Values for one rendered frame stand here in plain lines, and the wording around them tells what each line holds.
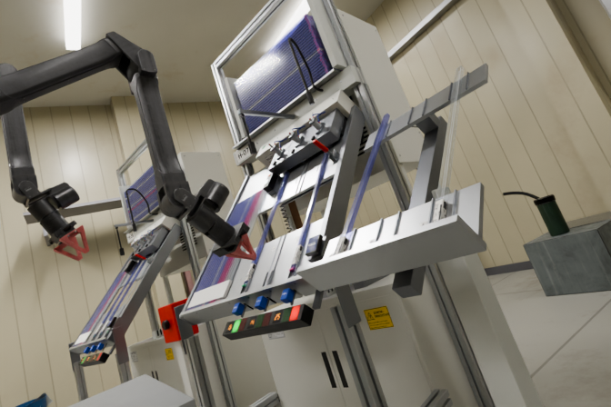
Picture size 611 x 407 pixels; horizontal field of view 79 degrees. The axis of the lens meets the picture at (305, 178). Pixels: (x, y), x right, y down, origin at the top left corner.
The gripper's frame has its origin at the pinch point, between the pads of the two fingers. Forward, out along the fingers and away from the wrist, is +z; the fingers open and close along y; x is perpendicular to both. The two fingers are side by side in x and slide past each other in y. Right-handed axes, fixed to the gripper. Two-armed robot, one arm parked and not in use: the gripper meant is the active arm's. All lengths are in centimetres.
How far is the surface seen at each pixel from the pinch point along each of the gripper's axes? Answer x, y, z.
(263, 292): 4.5, 4.0, 9.2
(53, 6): -219, 219, -156
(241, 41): -113, 32, -34
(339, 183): -27.5, -16.0, 8.8
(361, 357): 16.9, -20.2, 24.2
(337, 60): -77, -17, -8
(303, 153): -49.2, 3.2, 4.7
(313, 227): -13.7, -8.8, 9.6
